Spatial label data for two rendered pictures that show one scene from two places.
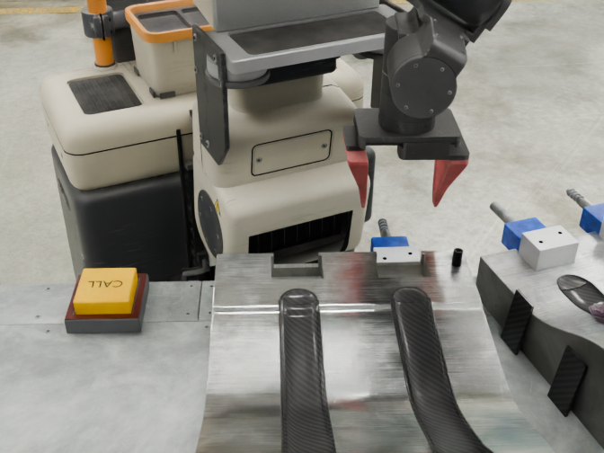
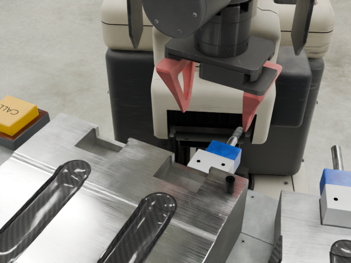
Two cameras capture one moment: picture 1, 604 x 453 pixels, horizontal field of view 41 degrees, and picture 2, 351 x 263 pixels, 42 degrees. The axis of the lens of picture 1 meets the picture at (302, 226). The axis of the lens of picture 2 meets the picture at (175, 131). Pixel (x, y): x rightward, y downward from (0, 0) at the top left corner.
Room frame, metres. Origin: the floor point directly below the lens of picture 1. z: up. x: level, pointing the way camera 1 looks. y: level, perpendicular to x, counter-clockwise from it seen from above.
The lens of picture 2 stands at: (0.34, -0.28, 1.25)
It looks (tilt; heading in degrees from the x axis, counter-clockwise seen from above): 40 degrees down; 30
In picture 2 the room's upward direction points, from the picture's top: straight up
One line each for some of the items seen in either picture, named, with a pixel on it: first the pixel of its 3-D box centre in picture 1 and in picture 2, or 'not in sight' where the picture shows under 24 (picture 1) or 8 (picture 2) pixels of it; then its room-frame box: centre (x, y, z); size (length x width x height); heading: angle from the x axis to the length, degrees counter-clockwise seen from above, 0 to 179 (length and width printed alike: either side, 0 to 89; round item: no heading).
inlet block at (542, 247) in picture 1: (522, 234); (340, 184); (0.76, -0.26, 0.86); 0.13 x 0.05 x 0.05; 20
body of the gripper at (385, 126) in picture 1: (408, 105); (221, 27); (0.73, -0.11, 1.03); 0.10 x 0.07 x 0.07; 93
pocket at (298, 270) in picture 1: (297, 279); (104, 153); (0.65, 0.00, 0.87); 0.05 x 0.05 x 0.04; 3
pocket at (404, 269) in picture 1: (400, 278); (183, 182); (0.66, -0.10, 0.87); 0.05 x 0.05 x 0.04; 3
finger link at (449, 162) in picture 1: (426, 166); (238, 92); (0.73, -0.13, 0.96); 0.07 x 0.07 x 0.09; 3
